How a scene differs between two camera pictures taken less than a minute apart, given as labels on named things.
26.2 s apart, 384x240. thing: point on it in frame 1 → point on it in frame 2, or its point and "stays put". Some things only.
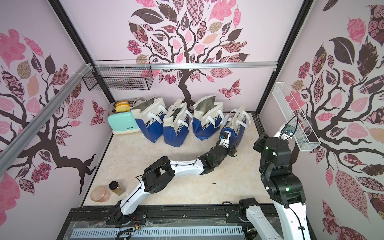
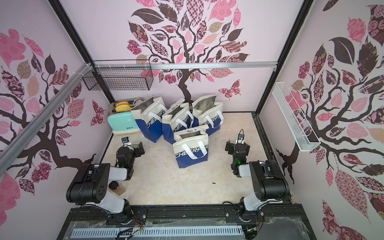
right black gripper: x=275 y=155 → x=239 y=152
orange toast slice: x=121 y=102 stays put
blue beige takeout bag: x=176 y=124 stays put
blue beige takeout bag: x=208 y=116 stays put
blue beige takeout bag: x=149 y=115 stays put
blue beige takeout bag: x=236 y=123 → x=191 y=146
